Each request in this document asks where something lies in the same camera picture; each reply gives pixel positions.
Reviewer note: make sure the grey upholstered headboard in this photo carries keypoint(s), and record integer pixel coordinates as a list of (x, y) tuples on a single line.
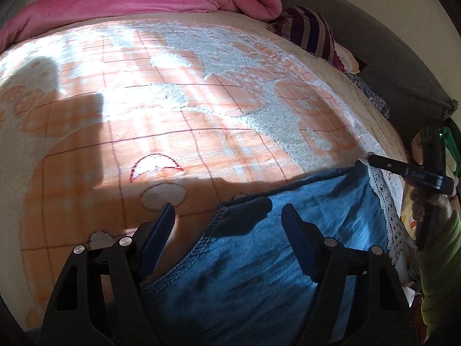
[(378, 43)]

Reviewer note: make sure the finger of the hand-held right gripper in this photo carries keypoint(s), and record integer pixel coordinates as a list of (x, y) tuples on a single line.
[(387, 165)]

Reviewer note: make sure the cartoon printed cloth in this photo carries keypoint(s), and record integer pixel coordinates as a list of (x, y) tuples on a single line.
[(410, 220)]

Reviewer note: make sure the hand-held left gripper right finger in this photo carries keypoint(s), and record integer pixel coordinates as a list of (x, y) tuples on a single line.
[(295, 234)]

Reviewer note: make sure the blue denim pants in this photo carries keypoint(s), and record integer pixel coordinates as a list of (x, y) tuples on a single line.
[(252, 259)]

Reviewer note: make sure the orange white printed blanket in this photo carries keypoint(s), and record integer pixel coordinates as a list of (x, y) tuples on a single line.
[(180, 115)]

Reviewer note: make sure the pale yellow pillow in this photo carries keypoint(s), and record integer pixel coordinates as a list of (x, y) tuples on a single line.
[(347, 59)]

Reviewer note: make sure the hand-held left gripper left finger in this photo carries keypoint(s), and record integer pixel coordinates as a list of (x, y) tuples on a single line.
[(160, 230)]

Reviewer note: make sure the blue patterned cloth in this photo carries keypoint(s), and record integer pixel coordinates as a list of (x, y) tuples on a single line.
[(372, 97)]

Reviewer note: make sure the purple striped pillow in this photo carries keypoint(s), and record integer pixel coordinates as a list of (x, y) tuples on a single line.
[(309, 29)]

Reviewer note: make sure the person's right hand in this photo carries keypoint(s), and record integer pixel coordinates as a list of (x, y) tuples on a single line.
[(442, 207)]

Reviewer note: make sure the person's right forearm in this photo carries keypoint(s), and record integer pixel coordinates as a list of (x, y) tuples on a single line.
[(441, 270)]

